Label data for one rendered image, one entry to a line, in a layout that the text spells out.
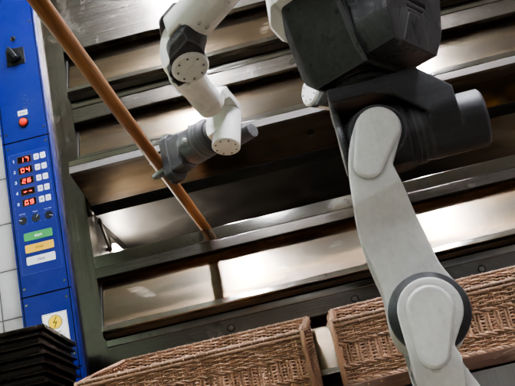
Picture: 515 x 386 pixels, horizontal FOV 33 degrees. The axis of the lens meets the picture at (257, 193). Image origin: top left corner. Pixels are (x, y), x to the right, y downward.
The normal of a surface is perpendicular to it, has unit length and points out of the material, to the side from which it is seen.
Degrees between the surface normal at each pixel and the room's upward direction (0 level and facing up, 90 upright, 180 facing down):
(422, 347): 90
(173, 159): 90
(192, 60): 160
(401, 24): 105
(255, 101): 70
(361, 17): 90
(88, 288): 90
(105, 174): 169
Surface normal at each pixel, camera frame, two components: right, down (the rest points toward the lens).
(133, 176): 0.18, 0.84
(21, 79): -0.14, -0.32
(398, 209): 0.06, 0.06
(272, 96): -0.20, -0.61
